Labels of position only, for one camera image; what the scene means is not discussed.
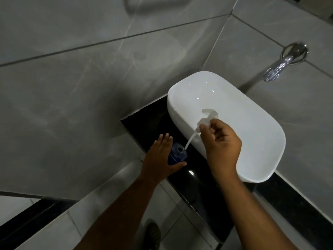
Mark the person's right hand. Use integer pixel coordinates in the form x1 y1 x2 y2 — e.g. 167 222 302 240
199 118 242 177

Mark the person's left hand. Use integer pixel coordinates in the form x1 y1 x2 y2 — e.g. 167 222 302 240
140 133 187 184

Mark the white pump dispenser head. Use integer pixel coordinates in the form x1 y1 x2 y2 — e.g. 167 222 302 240
184 109 219 150

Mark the blue soap bottle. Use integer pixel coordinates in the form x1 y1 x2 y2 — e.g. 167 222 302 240
168 143 188 166

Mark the person's right forearm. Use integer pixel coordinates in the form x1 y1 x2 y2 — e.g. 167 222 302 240
213 170 298 250

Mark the person's left forearm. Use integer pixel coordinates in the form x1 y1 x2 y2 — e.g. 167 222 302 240
74 176 158 250

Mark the black counter slab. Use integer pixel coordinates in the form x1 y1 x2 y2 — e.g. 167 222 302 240
121 94 333 250

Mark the white ceramic wash basin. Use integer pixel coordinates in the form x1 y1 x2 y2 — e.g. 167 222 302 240
167 71 286 183

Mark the person's dark shoe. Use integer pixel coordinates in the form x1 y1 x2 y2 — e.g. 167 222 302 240
144 222 162 250

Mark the chrome wall faucet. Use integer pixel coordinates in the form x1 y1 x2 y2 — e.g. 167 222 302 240
262 42 309 83

